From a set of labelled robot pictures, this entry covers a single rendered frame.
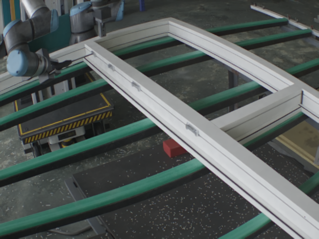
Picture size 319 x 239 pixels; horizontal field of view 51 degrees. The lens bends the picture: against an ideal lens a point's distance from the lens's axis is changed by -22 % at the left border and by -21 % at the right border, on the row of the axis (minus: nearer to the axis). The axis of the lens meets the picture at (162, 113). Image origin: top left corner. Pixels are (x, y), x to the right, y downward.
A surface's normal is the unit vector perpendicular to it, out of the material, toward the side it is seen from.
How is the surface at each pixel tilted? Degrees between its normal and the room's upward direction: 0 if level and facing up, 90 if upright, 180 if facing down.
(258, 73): 90
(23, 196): 0
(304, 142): 0
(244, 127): 90
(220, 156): 90
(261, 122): 90
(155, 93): 0
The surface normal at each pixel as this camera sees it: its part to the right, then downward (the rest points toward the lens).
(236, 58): -0.86, 0.32
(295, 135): -0.07, -0.86
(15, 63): -0.18, 0.11
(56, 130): 0.44, 0.44
